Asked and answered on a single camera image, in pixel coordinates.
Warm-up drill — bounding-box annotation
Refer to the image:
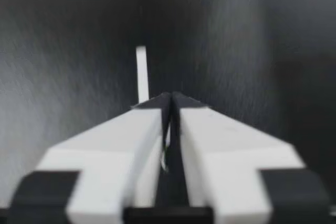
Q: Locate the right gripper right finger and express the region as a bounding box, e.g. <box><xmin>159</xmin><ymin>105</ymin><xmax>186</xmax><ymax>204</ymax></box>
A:
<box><xmin>171</xmin><ymin>91</ymin><xmax>332</xmax><ymax>224</ymax></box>

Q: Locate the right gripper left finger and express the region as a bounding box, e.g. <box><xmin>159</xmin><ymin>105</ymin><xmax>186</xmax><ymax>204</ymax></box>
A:
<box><xmin>9</xmin><ymin>92</ymin><xmax>172</xmax><ymax>224</ymax></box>

